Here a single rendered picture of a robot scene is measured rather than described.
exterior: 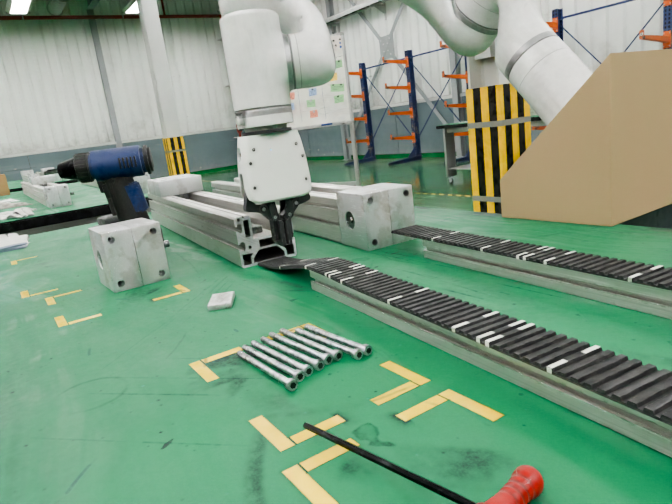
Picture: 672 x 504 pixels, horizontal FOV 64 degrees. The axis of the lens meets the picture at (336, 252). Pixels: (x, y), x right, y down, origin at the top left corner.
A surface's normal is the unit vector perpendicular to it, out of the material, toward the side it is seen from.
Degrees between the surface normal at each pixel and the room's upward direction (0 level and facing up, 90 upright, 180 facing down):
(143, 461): 0
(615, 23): 90
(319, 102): 90
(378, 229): 90
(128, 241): 90
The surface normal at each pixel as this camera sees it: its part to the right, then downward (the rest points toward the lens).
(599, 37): -0.83, 0.23
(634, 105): 0.56, 0.12
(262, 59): 0.29, 0.18
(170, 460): -0.13, -0.96
